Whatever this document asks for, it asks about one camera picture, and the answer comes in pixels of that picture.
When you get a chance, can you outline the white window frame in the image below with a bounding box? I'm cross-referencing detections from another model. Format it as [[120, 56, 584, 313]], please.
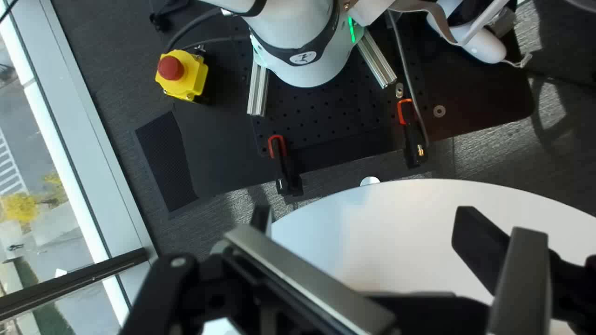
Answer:
[[0, 0, 157, 324]]

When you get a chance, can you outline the yellow emergency stop button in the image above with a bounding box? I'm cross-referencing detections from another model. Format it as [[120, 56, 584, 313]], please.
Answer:
[[153, 49, 211, 105]]

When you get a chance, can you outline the black flat pad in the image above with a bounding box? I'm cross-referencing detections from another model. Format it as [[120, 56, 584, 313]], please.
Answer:
[[135, 110, 202, 215]]

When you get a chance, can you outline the orange-handled black clamp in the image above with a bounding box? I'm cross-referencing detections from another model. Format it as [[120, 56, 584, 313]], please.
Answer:
[[267, 133, 306, 200], [396, 97, 433, 172]]

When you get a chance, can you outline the black window railing bar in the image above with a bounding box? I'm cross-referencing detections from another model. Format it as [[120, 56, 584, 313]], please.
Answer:
[[0, 246, 153, 323]]

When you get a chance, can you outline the aluminium profile bar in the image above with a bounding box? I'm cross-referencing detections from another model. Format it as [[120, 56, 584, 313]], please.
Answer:
[[247, 58, 271, 120], [358, 29, 399, 90]]

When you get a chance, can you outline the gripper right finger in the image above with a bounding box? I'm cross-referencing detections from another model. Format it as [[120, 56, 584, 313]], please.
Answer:
[[451, 205, 556, 335]]

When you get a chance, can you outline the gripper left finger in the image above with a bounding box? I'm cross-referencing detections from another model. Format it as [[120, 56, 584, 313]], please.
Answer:
[[213, 224, 399, 335]]

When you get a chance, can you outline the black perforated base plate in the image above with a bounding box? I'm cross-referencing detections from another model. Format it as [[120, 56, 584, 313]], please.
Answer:
[[250, 12, 537, 172]]

